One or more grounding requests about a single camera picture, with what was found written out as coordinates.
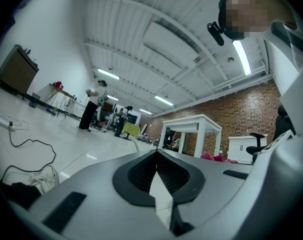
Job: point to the yellow-green covered table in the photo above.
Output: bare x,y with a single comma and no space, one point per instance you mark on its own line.
131,129

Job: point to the black head camera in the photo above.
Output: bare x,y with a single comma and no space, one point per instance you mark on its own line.
216,32

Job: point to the pink cloth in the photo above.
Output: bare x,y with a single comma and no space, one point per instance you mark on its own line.
211,157

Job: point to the person's head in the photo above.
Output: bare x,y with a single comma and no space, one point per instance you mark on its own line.
261,14

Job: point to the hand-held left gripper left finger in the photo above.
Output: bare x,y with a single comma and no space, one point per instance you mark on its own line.
96,204

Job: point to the black office chair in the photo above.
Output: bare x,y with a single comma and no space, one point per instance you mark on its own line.
169,137
281,124

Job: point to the ceiling tube lamp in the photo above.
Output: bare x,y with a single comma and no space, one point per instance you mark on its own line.
112,98
145,111
242,57
108,74
164,100

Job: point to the person's left leg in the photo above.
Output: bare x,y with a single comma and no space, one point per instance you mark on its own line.
19,194

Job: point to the person's left shoe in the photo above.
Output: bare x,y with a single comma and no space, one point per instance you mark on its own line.
47,179

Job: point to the white table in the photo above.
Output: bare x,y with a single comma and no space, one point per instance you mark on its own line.
191,121

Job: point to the white power strip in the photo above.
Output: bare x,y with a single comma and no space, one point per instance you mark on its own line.
2,122

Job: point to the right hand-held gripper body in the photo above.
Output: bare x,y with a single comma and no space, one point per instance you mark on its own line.
299,109

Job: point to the person's white shirt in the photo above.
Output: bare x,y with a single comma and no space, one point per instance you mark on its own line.
279,59

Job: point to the black folding table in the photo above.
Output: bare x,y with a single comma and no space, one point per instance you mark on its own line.
60,90

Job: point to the brown wooden cabinet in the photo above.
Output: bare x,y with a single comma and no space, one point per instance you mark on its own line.
16,69

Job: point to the white cabinet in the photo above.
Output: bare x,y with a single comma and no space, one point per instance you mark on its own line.
241,149

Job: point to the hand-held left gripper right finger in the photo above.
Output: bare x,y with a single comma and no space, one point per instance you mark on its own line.
211,184

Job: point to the red bag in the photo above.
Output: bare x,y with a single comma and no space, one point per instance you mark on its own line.
59,85

